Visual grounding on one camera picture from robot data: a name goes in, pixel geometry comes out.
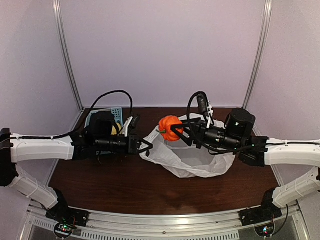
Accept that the left aluminium corner post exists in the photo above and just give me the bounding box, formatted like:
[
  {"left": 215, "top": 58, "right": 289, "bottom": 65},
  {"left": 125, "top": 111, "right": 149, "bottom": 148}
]
[{"left": 52, "top": 0, "right": 84, "bottom": 111}]

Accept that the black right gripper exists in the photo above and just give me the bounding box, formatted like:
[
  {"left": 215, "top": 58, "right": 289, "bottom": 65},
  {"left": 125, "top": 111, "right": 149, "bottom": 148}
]
[{"left": 170, "top": 117, "right": 242, "bottom": 153}]

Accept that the circuit board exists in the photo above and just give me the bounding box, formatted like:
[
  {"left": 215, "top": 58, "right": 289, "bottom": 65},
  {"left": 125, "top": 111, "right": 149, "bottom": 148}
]
[
  {"left": 254, "top": 223, "right": 275, "bottom": 238},
  {"left": 53, "top": 223, "right": 74, "bottom": 239}
]

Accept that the left circuit board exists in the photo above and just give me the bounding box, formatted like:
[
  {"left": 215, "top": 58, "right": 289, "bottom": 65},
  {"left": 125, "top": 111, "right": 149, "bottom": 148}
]
[{"left": 53, "top": 223, "right": 74, "bottom": 239}]

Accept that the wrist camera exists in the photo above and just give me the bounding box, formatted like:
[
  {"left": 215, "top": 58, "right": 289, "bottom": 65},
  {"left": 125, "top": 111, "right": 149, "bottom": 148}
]
[
  {"left": 121, "top": 114, "right": 141, "bottom": 137},
  {"left": 196, "top": 92, "right": 215, "bottom": 129}
]

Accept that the right circuit board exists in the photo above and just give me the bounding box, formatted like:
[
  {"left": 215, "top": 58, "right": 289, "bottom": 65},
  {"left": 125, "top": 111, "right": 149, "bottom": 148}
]
[{"left": 254, "top": 223, "right": 275, "bottom": 238}]

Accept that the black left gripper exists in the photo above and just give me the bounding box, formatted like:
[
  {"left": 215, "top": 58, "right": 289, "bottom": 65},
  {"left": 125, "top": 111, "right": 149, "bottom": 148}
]
[{"left": 95, "top": 133, "right": 153, "bottom": 155}]

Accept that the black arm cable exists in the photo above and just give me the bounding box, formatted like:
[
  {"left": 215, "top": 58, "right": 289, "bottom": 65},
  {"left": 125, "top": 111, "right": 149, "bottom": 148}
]
[
  {"left": 0, "top": 90, "right": 135, "bottom": 143},
  {"left": 186, "top": 91, "right": 320, "bottom": 154}
]

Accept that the right aluminium corner post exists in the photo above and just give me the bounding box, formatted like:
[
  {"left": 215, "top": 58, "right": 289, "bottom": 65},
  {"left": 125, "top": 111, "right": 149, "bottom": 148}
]
[{"left": 242, "top": 0, "right": 273, "bottom": 109}]

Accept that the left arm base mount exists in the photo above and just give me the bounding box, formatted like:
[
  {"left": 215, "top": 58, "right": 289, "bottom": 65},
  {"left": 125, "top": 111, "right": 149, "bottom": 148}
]
[{"left": 45, "top": 188, "right": 89, "bottom": 227}]

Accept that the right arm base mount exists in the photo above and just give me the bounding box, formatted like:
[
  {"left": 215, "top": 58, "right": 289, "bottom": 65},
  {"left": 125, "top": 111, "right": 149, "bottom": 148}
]
[{"left": 238, "top": 188, "right": 282, "bottom": 226}]

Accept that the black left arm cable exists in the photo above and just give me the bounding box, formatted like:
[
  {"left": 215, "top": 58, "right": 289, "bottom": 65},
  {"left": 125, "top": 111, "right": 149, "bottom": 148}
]
[{"left": 0, "top": 90, "right": 135, "bottom": 143}]

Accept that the light blue plastic basket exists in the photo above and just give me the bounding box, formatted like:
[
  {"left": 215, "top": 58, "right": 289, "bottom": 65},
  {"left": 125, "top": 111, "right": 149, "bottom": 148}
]
[{"left": 84, "top": 107, "right": 124, "bottom": 130}]

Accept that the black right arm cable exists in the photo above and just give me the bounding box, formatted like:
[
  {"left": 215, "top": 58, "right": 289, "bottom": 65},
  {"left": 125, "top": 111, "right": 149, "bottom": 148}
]
[{"left": 186, "top": 91, "right": 320, "bottom": 154}]

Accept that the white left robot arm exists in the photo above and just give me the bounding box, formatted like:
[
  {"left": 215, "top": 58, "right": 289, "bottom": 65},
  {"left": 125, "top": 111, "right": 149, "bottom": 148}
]
[{"left": 0, "top": 110, "right": 153, "bottom": 222}]

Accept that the red pumpkin toy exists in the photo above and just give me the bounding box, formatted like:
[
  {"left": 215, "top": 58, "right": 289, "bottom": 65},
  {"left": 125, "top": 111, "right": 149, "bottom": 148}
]
[{"left": 156, "top": 115, "right": 182, "bottom": 142}]

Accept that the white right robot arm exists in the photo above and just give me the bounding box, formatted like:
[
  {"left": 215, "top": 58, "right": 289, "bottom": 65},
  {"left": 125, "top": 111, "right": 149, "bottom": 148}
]
[{"left": 170, "top": 108, "right": 320, "bottom": 221}]

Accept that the white plastic bag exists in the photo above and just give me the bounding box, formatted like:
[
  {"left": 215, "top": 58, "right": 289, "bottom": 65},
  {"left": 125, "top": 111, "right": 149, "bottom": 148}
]
[{"left": 140, "top": 115, "right": 235, "bottom": 178}]

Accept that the aluminium corner post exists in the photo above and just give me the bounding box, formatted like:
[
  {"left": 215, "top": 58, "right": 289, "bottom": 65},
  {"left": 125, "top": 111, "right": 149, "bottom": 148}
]
[
  {"left": 242, "top": 0, "right": 273, "bottom": 109},
  {"left": 52, "top": 0, "right": 84, "bottom": 111}
]

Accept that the aluminium front rail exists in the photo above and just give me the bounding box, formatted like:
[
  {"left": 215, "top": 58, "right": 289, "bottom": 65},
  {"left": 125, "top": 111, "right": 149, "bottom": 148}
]
[{"left": 17, "top": 201, "right": 311, "bottom": 240}]

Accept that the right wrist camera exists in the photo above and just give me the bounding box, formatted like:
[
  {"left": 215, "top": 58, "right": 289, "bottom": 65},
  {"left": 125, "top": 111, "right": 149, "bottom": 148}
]
[{"left": 196, "top": 92, "right": 215, "bottom": 129}]

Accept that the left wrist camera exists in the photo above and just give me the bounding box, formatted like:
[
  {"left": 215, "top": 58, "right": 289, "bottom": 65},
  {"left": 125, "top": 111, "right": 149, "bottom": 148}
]
[{"left": 121, "top": 114, "right": 141, "bottom": 137}]

